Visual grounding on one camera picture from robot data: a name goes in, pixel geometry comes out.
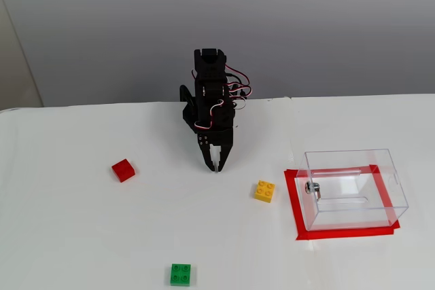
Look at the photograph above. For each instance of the silver metal box lock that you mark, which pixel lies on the silver metal box lock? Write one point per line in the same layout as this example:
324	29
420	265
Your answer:
312	189

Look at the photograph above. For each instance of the red lego brick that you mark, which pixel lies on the red lego brick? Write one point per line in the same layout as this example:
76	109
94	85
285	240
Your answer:
123	170

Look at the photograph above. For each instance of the yellow lego brick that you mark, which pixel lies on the yellow lego brick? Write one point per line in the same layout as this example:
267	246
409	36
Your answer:
264	191

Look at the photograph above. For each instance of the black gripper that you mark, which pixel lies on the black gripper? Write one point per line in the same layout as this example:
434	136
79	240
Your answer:
217	139

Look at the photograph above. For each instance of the transparent plastic box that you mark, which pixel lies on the transparent plastic box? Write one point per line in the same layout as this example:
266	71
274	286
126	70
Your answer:
353	191

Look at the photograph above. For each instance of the red tape frame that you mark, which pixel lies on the red tape frame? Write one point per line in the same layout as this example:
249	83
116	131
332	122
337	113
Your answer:
340	234

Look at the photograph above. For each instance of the green lego brick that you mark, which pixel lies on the green lego brick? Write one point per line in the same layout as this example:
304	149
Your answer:
181	274

